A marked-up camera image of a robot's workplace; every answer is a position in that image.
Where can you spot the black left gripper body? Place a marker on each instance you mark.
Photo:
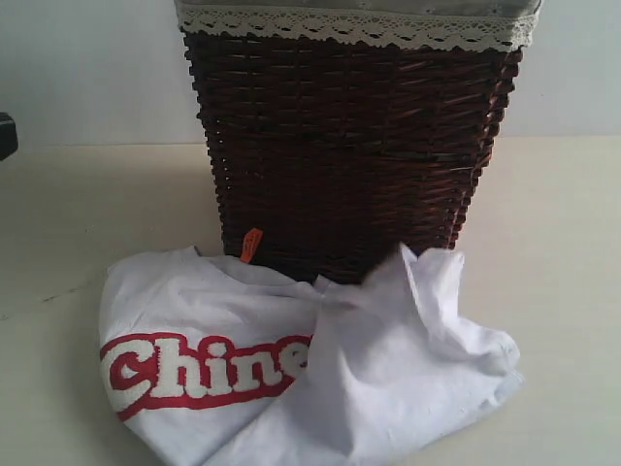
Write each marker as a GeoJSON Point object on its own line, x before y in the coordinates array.
{"type": "Point", "coordinates": [8, 136]}

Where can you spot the white t-shirt with red lettering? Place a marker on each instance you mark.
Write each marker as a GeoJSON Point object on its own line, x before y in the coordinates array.
{"type": "Point", "coordinates": [213, 361]}

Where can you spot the orange paper tag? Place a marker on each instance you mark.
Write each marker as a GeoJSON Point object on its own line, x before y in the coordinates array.
{"type": "Point", "coordinates": [251, 242]}

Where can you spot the dark red wicker basket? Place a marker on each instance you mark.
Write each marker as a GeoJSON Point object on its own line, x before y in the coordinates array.
{"type": "Point", "coordinates": [338, 153]}

